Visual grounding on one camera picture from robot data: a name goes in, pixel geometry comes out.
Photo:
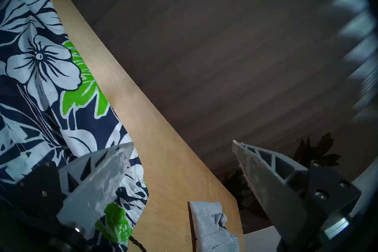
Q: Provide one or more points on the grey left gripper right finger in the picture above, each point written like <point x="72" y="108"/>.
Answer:
<point x="271" y="186"/>

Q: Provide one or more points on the navy green floral shorts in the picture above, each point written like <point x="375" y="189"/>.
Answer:
<point x="38" y="77"/>

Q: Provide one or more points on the beige pleated curtain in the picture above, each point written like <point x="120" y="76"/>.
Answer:
<point x="354" y="33"/>

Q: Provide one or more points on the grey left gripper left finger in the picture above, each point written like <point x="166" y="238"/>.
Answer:
<point x="91" y="189"/>

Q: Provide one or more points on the tall dark leafy plant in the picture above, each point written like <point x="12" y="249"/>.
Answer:
<point x="316" y="151"/>

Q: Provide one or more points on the grey jersey shorts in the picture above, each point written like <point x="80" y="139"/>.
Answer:
<point x="209" y="227"/>

